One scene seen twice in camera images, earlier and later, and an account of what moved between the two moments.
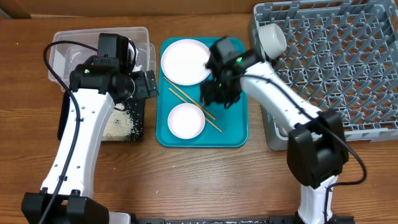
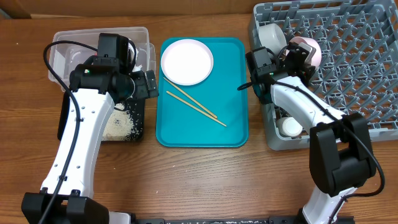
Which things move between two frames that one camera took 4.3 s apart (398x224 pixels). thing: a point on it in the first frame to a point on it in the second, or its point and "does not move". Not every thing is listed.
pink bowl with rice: x=186 y=121 to x=316 y=60
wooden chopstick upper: x=190 y=98 does not move
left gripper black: x=140 y=76 does not move
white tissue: x=136 y=67 does not move
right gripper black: x=217 y=91 to x=300 y=58
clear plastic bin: x=65 y=57 does not move
